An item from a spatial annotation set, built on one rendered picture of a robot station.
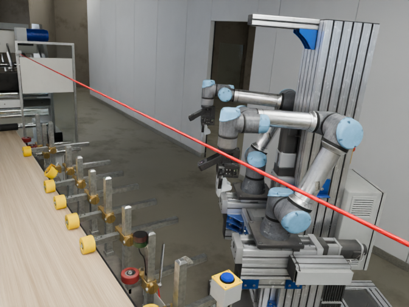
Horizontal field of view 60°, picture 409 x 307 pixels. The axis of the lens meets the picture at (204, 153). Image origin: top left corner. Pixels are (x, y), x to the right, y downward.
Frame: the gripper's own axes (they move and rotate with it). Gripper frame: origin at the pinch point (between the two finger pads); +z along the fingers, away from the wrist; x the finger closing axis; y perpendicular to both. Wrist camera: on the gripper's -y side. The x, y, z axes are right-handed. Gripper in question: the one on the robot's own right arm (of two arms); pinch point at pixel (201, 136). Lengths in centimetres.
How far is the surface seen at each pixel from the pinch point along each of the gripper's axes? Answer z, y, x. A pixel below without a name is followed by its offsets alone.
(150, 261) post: 34, -26, -82
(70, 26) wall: -54, -337, 978
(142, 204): 36, -35, -24
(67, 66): -21, -123, 154
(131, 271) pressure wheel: 41, -34, -81
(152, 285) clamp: 45, -25, -85
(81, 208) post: 55, -76, 4
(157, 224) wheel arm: 36, -24, -47
